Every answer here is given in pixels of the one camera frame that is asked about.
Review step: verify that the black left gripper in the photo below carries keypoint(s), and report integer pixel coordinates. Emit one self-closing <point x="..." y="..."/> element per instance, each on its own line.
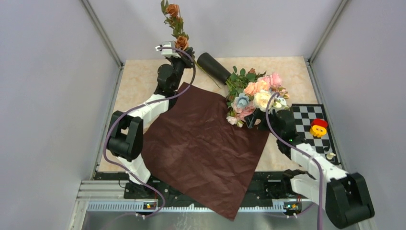
<point x="184" y="59"/>

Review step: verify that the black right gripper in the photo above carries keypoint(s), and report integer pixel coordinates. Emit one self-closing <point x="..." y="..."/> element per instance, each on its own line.
<point x="258" y="113"/>

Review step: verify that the black cylindrical vase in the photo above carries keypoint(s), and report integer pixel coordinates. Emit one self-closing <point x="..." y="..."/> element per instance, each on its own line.
<point x="213" y="68"/>

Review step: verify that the colourful artificial flower bunch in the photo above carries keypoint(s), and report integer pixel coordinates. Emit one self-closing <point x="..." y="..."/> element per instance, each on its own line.
<point x="249" y="93"/>

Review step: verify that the brown small rose stem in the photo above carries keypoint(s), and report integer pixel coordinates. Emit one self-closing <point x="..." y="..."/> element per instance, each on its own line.
<point x="174" y="20"/>

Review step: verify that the red paper bouquet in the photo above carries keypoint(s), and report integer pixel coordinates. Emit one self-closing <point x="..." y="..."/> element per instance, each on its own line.
<point x="192" y="145"/>

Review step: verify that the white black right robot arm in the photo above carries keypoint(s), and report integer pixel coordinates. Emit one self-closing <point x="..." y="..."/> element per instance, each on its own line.
<point x="343" y="196"/>

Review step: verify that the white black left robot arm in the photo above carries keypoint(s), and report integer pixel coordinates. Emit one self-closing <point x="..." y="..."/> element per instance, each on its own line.
<point x="125" y="135"/>

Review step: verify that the black white checkerboard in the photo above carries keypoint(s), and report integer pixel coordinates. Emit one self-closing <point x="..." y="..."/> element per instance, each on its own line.
<point x="304" y="114"/>

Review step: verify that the red yellow toy block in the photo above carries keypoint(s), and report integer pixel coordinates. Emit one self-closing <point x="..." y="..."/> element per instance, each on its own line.
<point x="318" y="128"/>

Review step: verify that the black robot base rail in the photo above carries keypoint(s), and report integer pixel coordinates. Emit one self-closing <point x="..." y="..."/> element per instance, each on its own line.
<point x="264" y="190"/>

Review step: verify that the white toothed cable duct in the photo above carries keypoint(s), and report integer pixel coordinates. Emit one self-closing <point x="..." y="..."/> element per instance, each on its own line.
<point x="196" y="208"/>

